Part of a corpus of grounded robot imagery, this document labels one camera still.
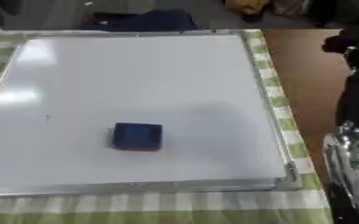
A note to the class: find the dark blue whiteboard eraser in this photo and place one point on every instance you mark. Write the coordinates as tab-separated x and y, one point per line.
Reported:
137	136

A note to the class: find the yellow brown soft toy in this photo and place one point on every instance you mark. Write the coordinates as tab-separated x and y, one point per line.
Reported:
246	5

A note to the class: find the dark blue bag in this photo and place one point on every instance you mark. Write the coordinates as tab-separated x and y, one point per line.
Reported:
147	21

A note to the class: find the white whiteboard with silver frame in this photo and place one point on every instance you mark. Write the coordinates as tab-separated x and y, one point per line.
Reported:
136	87

